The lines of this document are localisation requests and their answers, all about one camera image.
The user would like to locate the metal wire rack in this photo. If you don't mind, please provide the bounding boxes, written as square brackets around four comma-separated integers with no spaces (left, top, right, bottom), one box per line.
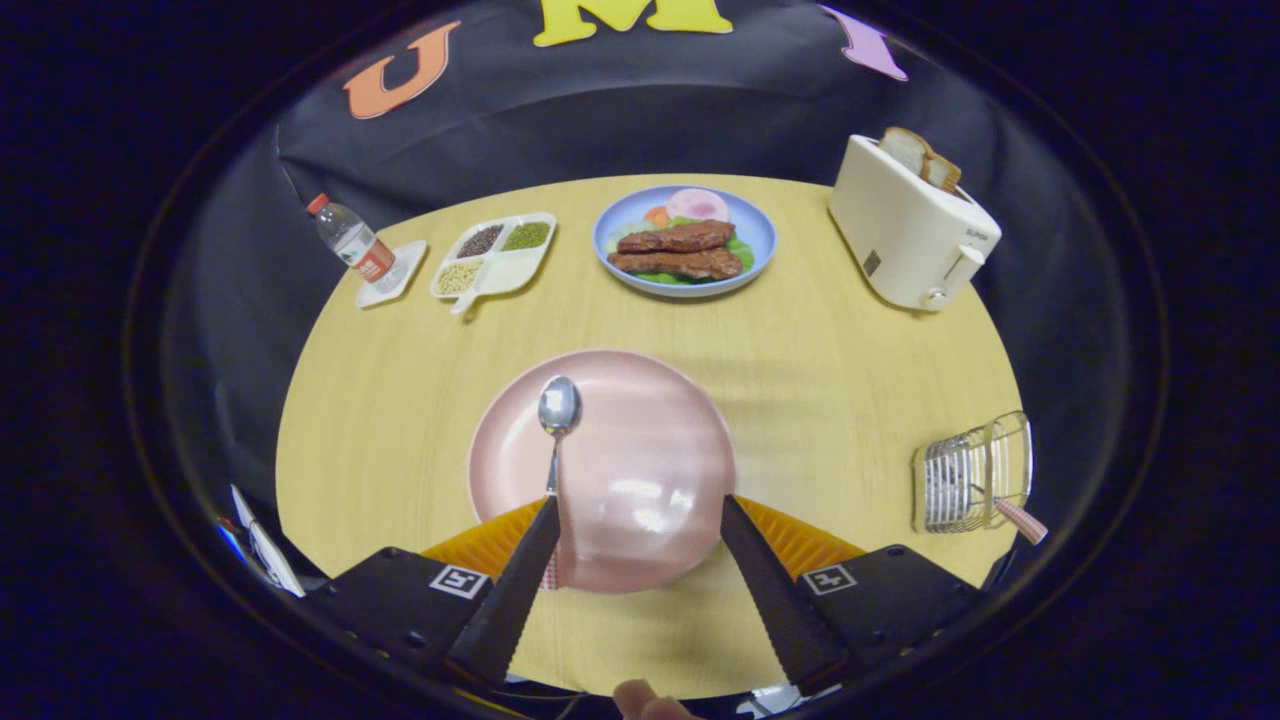
[911,411,1034,534]

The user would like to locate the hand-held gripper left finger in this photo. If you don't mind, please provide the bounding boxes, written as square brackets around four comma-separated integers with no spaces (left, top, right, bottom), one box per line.
[300,495,563,691]

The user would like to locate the white divided dish with grains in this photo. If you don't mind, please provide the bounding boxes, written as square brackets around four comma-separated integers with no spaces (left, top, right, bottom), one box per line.
[430,212,558,317]

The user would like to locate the spoon with checked handle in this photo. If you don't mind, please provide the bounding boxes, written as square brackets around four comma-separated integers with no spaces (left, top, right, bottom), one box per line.
[537,375,583,591]

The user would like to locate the pink ham slice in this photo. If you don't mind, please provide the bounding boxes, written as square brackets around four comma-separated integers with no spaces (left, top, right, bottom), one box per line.
[665,188,731,223]

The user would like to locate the white toaster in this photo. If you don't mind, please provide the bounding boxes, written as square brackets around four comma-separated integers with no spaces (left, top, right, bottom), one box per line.
[828,134,1002,313]

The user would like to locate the green lettuce leaves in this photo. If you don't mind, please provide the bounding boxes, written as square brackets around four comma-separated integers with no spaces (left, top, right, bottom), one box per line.
[606,218,756,286]

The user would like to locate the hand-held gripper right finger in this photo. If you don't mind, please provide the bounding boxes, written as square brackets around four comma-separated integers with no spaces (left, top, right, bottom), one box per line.
[720,495,991,696]

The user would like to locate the blue plate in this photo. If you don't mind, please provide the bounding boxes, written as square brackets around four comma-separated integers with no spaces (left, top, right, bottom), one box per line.
[592,185,778,299]

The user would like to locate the clear water bottle red label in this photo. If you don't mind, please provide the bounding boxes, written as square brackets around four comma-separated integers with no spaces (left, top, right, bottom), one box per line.
[306,193,398,283]

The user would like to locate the open laptop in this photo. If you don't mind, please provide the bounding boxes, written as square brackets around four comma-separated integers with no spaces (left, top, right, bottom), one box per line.
[228,485,306,598]

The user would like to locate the fork with checked handle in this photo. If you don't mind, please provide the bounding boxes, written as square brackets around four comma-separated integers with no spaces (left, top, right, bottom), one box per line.
[925,440,1049,546]

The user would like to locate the pink plate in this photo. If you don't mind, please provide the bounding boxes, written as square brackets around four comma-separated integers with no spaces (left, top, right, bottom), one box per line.
[467,349,738,595]

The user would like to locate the brown meat piece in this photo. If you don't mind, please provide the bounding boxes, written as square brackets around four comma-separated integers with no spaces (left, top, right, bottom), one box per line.
[608,248,743,281]
[616,220,737,254]

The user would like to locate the white square coaster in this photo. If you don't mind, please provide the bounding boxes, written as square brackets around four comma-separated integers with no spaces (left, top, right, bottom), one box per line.
[355,239,429,309]

